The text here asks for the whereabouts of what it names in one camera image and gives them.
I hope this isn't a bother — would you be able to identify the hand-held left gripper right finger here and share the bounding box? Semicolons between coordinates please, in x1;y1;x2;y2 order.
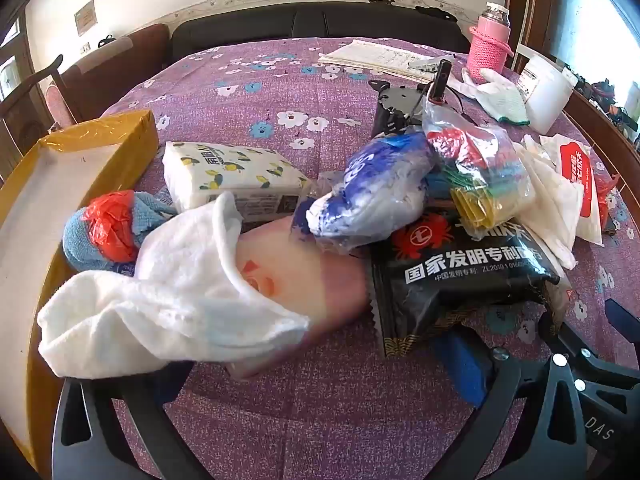
425;331;593;480

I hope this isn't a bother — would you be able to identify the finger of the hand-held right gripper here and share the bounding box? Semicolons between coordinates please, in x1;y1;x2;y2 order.
539;299;640;480

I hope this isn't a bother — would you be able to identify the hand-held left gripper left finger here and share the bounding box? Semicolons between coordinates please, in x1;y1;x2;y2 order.
52;360;211;480

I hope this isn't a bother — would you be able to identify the white towel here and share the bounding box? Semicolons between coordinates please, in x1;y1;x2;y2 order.
37;191;312;379

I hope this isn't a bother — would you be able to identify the black snack packet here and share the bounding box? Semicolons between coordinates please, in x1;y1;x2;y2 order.
369;210;562;359

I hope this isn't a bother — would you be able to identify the red plastic bag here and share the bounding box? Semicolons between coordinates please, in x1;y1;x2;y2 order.
81;191;144;264

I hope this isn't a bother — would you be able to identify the pink tissue pack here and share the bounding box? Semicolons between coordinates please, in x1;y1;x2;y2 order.
225;216;377;380

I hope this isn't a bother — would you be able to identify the blue white tissue pack bagged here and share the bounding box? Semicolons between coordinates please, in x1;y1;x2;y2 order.
305;131;437;250

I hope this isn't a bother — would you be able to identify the white packet with red label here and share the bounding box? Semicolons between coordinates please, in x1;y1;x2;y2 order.
542;135;609;247

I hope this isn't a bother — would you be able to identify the lemon print tissue pack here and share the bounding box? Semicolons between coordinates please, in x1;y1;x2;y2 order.
162;141;315;224

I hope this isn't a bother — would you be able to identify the yellow cardboard box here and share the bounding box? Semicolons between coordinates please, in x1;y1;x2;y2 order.
0;109;160;480

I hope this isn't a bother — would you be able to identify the white cloth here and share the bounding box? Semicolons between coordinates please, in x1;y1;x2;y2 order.
519;135;582;270

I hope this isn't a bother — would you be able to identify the black cylindrical motor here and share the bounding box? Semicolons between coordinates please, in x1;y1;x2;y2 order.
369;59;452;137

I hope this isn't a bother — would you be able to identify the white glove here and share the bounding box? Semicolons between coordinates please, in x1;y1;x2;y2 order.
446;66;531;126

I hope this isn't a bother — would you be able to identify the wooden side cabinet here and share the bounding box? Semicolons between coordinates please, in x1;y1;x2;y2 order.
562;87;640;173

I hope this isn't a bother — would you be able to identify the white plastic jar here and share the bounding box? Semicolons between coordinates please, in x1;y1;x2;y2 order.
516;55;579;134

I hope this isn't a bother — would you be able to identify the purple floral tablecloth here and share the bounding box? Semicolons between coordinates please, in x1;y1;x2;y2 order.
97;35;640;480

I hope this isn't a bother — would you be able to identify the brown armchair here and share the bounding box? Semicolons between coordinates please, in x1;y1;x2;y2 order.
47;22;172;127

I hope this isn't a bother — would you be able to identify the pink bottle with knit sleeve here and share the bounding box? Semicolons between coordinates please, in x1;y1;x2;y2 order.
467;2;514;84

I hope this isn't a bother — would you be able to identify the dark wooden chair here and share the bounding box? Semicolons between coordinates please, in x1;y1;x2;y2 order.
0;54;83;161

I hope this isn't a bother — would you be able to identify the stack of papers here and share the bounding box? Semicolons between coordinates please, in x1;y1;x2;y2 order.
318;37;452;84

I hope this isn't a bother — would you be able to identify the black item on sofa back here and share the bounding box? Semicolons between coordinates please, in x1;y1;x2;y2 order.
414;4;459;24

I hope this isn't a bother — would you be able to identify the black sofa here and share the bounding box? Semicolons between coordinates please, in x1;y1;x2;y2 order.
170;4;472;61

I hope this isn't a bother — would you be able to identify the wall plaque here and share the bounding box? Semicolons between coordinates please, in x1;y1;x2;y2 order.
74;0;97;37

